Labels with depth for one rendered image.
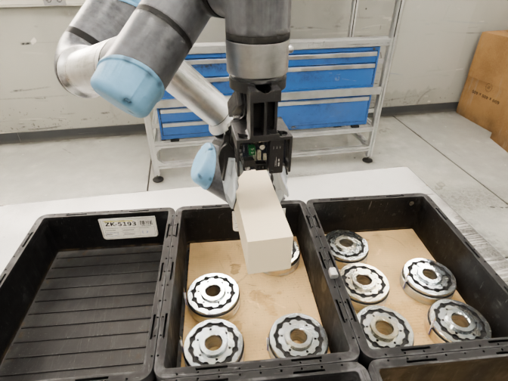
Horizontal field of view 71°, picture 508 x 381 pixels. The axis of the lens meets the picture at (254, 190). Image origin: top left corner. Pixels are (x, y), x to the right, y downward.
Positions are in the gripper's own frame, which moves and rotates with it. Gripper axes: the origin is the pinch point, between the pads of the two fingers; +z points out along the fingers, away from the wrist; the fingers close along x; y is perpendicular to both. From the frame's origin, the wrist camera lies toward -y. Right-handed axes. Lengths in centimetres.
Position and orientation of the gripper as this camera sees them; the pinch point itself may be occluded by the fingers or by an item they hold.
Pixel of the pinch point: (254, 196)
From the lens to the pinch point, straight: 57.0
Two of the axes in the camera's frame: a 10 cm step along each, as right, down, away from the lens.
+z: 0.0, 8.3, 5.6
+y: 1.8, 5.6, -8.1
